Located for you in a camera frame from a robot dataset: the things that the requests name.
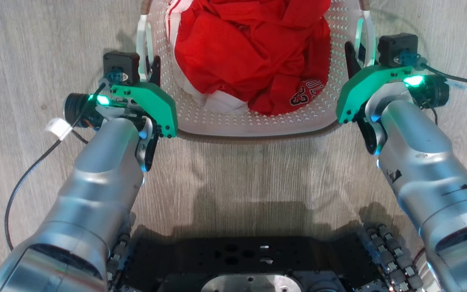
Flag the white tag on right cable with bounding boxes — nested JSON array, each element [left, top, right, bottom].
[[446, 79, 467, 92]]

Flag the omni wheel with rollers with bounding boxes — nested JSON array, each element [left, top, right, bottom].
[[362, 223, 425, 292], [106, 231, 133, 292]]

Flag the left omni wheel with rollers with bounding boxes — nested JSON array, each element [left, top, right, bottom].
[[106, 231, 133, 292]]

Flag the right omni wheel with rollers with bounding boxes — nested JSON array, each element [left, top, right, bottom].
[[362, 223, 425, 292]]

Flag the white tag on left cable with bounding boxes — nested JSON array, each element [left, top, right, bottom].
[[45, 118, 73, 141]]

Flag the red jersey garment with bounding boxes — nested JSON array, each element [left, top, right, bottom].
[[174, 0, 332, 116]]

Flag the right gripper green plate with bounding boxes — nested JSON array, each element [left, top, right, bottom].
[[336, 41, 425, 155]]

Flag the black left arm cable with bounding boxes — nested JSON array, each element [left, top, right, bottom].
[[4, 82, 107, 251]]

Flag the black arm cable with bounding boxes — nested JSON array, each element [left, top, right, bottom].
[[4, 82, 107, 251], [419, 63, 467, 92]]

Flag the white perforated plastic laundry basket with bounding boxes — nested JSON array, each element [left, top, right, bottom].
[[136, 0, 377, 138]]

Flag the white tag on cable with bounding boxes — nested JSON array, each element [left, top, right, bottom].
[[446, 79, 467, 92], [45, 118, 73, 141]]

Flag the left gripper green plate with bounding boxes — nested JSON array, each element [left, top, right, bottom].
[[109, 55, 178, 172]]

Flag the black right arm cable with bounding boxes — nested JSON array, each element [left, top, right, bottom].
[[419, 63, 467, 92]]

